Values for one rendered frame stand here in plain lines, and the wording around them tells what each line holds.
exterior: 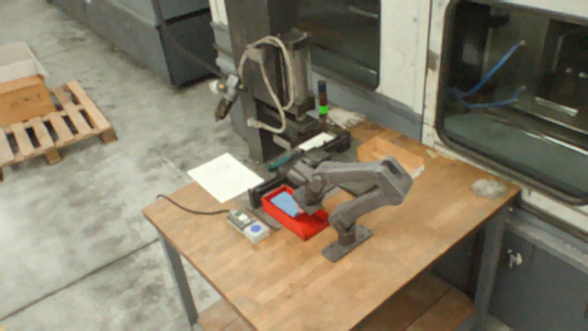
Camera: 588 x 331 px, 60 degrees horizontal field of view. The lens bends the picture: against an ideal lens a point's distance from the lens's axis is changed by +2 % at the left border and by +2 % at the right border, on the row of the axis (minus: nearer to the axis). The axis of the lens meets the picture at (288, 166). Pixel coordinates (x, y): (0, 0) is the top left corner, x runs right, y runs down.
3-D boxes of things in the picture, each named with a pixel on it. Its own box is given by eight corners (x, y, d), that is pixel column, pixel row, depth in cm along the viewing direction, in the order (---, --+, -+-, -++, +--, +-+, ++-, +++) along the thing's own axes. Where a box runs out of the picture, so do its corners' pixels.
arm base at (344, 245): (318, 235, 167) (333, 246, 163) (359, 208, 177) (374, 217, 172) (319, 253, 172) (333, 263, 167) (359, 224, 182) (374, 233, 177)
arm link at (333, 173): (306, 174, 159) (394, 170, 141) (319, 159, 166) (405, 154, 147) (319, 205, 164) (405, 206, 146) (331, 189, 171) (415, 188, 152)
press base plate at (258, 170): (276, 237, 185) (275, 231, 183) (205, 181, 218) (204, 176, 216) (393, 163, 216) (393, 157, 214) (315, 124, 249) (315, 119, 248)
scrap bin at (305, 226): (305, 242, 177) (303, 229, 174) (263, 210, 194) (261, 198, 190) (330, 225, 183) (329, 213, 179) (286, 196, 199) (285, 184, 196)
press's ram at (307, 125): (292, 158, 190) (284, 87, 173) (252, 134, 207) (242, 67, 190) (326, 139, 198) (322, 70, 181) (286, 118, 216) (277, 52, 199)
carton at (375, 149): (402, 187, 198) (403, 171, 194) (356, 163, 215) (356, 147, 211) (424, 173, 205) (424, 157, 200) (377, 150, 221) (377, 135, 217)
